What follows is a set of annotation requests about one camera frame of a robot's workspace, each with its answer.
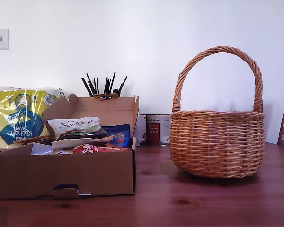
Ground blue Terry's orange egg bag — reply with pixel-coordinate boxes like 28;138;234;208
101;124;131;148

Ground red chocolate bunnies bag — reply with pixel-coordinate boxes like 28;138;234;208
72;143;131;155

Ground open brown cardboard box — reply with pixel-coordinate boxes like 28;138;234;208
0;93;140;201

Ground white label tin can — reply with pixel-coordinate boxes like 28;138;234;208
136;114;149;148

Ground red label tin can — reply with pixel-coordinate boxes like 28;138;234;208
145;113;172;147

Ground wooden stick holder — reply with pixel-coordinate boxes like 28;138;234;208
94;93;120;101

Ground bunch of black sticks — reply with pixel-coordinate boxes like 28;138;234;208
81;71;128;98

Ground brown cork coaster stack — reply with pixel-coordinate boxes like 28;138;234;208
13;134;52;145

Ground yellow blue kitchen towel pack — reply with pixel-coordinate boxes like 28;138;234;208
0;86;68;150

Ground woven wicker basket with handle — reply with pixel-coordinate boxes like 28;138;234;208
169;46;266;179

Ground white wall light switch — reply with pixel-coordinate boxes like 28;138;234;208
0;28;10;51

